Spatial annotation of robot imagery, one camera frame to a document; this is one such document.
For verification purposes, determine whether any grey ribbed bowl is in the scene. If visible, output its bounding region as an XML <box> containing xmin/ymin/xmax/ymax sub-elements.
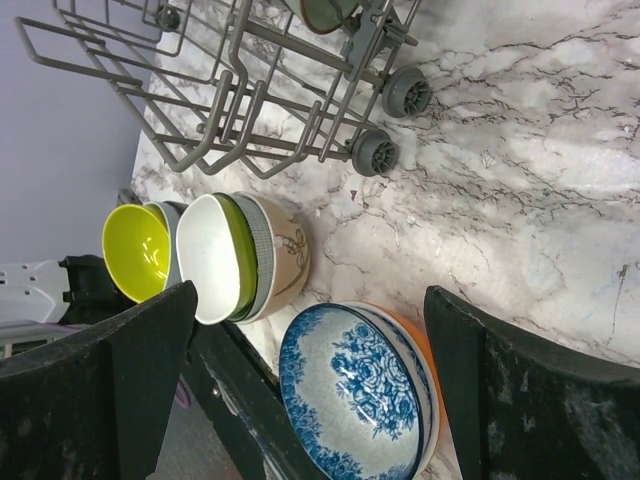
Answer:
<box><xmin>231</xmin><ymin>193</ymin><xmax>275</xmax><ymax>324</ymax></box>

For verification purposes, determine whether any yellow-green bowl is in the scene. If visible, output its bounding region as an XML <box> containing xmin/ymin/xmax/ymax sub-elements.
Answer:
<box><xmin>102</xmin><ymin>204</ymin><xmax>170</xmax><ymax>303</ymax></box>

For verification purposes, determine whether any grey wire dish rack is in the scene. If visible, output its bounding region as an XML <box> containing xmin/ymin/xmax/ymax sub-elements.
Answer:
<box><xmin>15</xmin><ymin>1</ymin><xmax>431</xmax><ymax>179</ymax></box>

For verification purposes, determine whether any blue floral bowl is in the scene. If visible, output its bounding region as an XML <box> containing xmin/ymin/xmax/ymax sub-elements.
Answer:
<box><xmin>279</xmin><ymin>303</ymin><xmax>425</xmax><ymax>479</ymax></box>

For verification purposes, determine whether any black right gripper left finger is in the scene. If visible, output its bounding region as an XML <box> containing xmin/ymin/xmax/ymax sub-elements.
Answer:
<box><xmin>1</xmin><ymin>282</ymin><xmax>197</xmax><ymax>479</ymax></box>

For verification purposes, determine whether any beige patterned bowl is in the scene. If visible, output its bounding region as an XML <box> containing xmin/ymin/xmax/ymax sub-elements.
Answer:
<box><xmin>243</xmin><ymin>193</ymin><xmax>311</xmax><ymax>324</ymax></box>

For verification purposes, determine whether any white round bowl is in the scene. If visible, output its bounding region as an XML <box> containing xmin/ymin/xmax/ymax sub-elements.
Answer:
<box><xmin>349</xmin><ymin>302</ymin><xmax>441</xmax><ymax>474</ymax></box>

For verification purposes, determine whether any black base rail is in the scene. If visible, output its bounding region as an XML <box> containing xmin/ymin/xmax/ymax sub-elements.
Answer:
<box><xmin>183</xmin><ymin>322</ymin><xmax>325</xmax><ymax>479</ymax></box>

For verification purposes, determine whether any celadon green bowl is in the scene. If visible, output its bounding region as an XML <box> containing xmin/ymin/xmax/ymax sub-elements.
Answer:
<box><xmin>283</xmin><ymin>0</ymin><xmax>359</xmax><ymax>35</ymax></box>

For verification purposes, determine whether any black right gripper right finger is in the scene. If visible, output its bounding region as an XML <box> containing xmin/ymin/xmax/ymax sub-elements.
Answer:
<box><xmin>424</xmin><ymin>286</ymin><xmax>639</xmax><ymax>479</ymax></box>

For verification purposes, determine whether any white square bowl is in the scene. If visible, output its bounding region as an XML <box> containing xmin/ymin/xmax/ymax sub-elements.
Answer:
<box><xmin>176</xmin><ymin>194</ymin><xmax>241</xmax><ymax>325</ymax></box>

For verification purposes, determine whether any grey bowl under yellow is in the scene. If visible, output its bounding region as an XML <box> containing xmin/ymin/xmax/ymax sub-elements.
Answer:
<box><xmin>144</xmin><ymin>201</ymin><xmax>187</xmax><ymax>289</ymax></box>

